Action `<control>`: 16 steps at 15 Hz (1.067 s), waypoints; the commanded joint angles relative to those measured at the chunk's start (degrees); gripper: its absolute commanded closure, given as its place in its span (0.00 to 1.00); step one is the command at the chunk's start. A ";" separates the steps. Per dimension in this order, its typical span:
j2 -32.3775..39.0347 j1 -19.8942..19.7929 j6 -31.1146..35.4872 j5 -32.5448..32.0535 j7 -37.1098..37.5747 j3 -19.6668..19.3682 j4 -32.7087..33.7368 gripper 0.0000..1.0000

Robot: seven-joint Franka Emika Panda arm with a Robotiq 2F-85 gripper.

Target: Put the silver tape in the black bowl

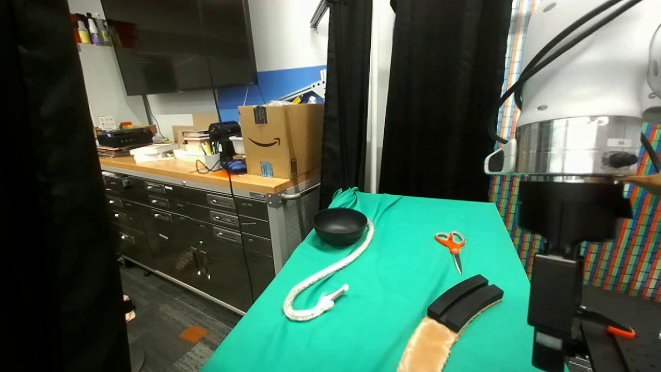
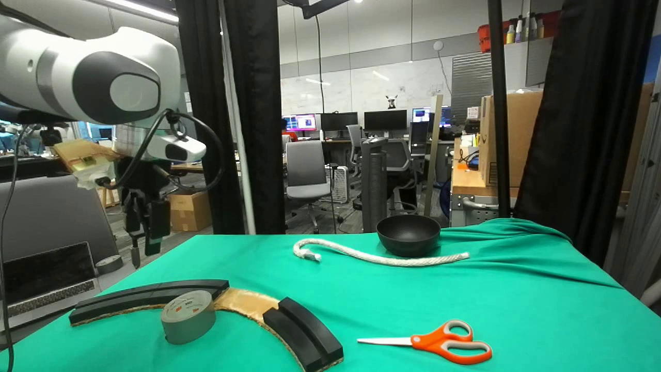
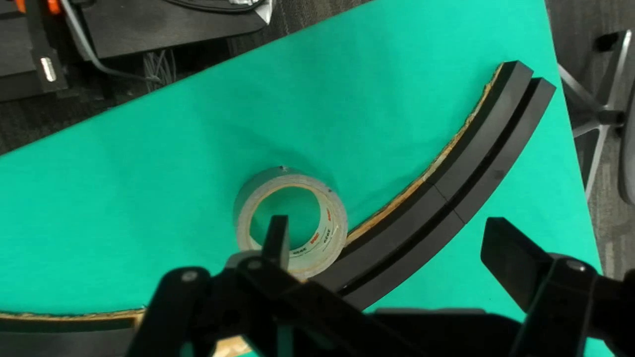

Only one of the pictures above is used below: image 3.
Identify silver chair base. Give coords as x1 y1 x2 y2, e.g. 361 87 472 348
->
557 27 635 206

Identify green table cloth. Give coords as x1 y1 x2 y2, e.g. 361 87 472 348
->
0 0 613 357

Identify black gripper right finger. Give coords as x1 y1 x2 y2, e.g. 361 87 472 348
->
480 216 635 357

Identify silver duct tape roll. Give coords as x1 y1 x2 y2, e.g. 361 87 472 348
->
234 164 351 279

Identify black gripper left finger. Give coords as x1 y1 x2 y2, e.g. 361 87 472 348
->
125 214 424 357

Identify grey cable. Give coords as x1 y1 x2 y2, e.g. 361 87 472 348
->
61 0 164 85

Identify orange handled bar clamp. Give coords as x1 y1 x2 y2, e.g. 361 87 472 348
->
11 0 69 95

